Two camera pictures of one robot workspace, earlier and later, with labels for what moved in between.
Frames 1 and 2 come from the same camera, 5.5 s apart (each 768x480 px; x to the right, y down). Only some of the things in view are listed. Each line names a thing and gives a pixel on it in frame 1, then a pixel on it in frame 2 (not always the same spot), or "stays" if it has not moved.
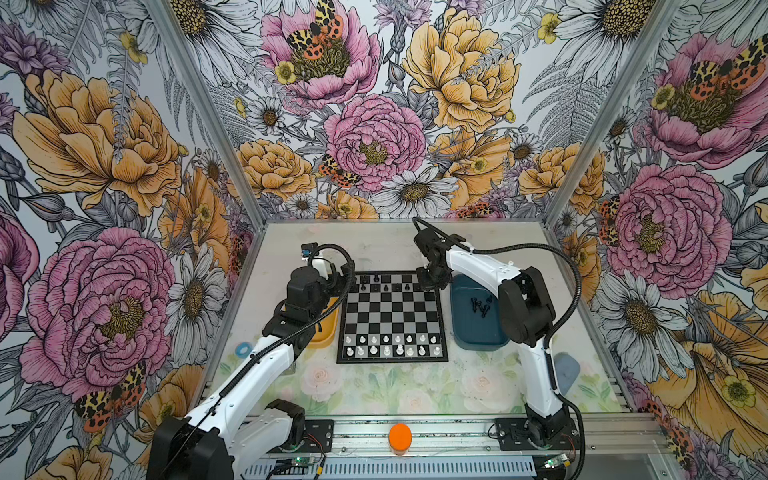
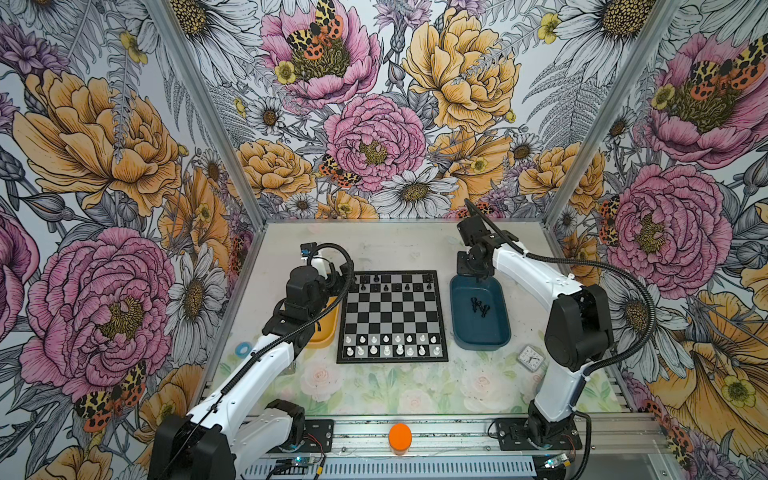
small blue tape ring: x=239 y=348 stays
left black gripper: x=341 y=289 stays
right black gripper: x=421 y=271 -> x=461 y=267
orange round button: x=400 y=438 stays
